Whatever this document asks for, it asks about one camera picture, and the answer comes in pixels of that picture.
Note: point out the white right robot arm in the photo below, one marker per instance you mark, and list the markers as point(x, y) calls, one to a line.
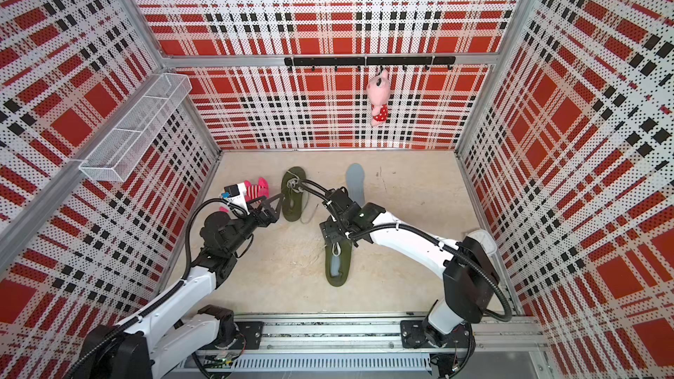
point(471, 285)

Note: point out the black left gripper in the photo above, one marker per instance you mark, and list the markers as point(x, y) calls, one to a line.
point(270, 216)

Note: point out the light blue insole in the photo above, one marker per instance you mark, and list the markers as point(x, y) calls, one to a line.
point(355, 177)

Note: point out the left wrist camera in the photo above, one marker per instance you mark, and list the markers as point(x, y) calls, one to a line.
point(235, 198)

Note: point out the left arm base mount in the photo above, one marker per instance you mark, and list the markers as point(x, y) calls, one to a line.
point(237, 335)

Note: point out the black hook rail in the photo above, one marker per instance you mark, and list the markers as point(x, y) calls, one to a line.
point(360, 61)

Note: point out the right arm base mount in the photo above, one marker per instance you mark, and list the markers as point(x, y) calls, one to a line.
point(418, 334)

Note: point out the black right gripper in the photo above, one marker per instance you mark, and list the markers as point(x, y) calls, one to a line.
point(327, 228)

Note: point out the white penguin plush toy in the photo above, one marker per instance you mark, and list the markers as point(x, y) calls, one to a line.
point(260, 189)

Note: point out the pink hanging plush toy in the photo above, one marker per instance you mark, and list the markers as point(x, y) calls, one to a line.
point(378, 92)

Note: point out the white wire mesh basket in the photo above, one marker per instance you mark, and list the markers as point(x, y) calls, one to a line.
point(118, 154)

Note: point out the green shoe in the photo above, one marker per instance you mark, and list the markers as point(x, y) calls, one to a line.
point(338, 260)
point(293, 205)

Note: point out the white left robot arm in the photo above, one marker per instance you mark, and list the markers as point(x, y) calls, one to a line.
point(153, 340)

